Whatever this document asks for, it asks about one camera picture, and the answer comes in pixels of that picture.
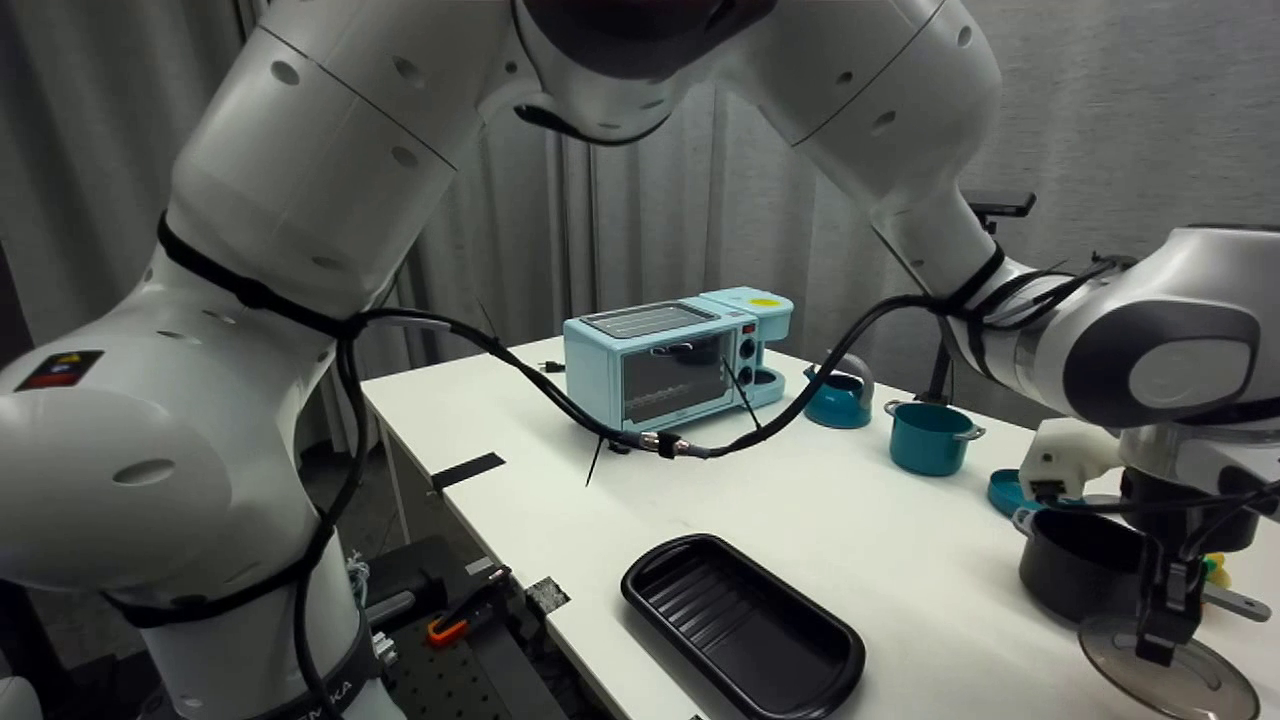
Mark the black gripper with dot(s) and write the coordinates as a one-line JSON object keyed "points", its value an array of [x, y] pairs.
{"points": [[1185, 515]]}

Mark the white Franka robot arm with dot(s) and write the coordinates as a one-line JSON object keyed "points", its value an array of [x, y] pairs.
{"points": [[332, 160]]}

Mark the teal toy pot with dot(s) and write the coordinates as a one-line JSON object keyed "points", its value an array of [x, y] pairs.
{"points": [[924, 441]]}

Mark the yellow green red toy food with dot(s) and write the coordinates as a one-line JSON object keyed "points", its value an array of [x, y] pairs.
{"points": [[1213, 573]]}

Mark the small blue bowl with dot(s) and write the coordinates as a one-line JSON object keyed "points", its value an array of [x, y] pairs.
{"points": [[1006, 493]]}

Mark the small teal toy kettle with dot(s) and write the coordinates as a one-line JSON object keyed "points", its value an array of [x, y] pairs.
{"points": [[843, 406]]}

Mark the black ribbed plastic tray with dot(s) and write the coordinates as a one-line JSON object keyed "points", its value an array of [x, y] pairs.
{"points": [[744, 632]]}

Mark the light blue toy toaster oven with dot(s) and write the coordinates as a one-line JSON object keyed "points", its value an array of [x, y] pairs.
{"points": [[664, 366]]}

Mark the short black tape strip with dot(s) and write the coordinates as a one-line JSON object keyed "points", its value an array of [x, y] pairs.
{"points": [[469, 468], [544, 593]]}

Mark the black robot mounting stand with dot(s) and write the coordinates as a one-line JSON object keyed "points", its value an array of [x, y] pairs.
{"points": [[464, 681]]}

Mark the grey curtain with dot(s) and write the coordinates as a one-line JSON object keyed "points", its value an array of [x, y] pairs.
{"points": [[80, 160]]}

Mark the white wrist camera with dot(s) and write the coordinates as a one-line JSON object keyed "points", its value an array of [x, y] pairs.
{"points": [[1065, 458]]}

